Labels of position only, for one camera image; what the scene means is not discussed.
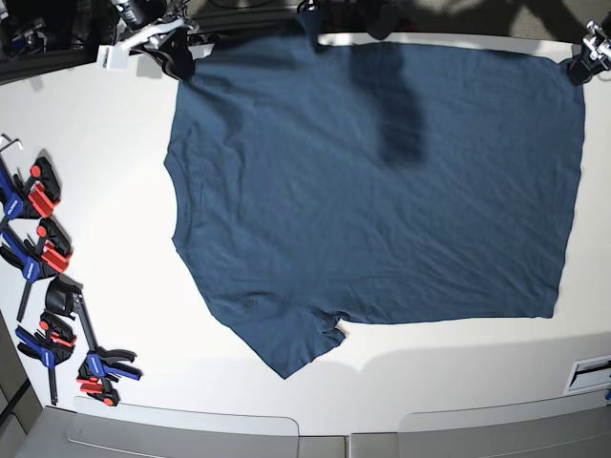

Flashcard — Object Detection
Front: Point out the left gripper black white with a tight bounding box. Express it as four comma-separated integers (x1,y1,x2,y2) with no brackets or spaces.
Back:
566,12,611,87

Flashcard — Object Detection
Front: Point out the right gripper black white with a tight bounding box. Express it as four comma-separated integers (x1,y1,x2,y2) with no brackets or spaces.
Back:
114,0,199,80

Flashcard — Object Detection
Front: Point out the silver hex key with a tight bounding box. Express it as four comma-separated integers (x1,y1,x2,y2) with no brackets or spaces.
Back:
0,134,24,152

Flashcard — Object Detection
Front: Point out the dark blue T-shirt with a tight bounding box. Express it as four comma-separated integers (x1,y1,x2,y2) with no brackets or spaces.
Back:
164,11,585,378

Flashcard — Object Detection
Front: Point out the blue red bar clamp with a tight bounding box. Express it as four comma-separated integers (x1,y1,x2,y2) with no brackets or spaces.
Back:
73,293,142,406
1,218,73,323
1,156,61,231
15,311,76,406

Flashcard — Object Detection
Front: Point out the white slotted table plate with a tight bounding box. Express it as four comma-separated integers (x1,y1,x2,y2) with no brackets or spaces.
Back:
564,355,610,396

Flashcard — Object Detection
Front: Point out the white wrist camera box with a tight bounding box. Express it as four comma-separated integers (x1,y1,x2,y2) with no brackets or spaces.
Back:
95,45,130,71

